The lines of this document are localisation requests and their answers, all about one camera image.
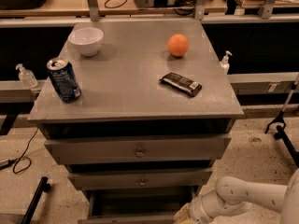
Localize clear sanitizer bottle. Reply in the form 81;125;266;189
220;50;232;74
15;63;38;89

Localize grey drawer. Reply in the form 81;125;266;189
45;133;231;164
68;168;212;190
78;187;197;224

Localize black desk cables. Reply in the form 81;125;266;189
104;0;197;17

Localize orange fruit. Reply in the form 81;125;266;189
167;34;189;57

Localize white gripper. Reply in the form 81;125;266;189
173;197;213;224

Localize black stand leg left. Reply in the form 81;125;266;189
21;176;51;224

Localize grey bottom drawer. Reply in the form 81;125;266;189
78;187;197;224

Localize black floor cable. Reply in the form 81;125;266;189
0;127;39;175

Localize grey top drawer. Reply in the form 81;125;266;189
45;133;231;164

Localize grey middle drawer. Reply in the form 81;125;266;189
68;168;212;190

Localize blue soda can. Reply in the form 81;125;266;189
47;57;81;103

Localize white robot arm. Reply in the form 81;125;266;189
174;170;299;224

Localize white ceramic bowl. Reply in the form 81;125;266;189
68;27;104;56

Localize black tripod leg right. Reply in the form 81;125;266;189
264;75;299;170

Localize left clear sanitizer bottle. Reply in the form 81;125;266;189
15;63;38;89

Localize wooden desk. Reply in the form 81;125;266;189
0;0;228;19

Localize grey wooden drawer cabinet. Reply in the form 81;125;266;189
27;17;245;224

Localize right clear sanitizer bottle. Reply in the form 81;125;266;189
220;50;232;74

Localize black snack bar wrapper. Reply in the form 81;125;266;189
160;72;202;97

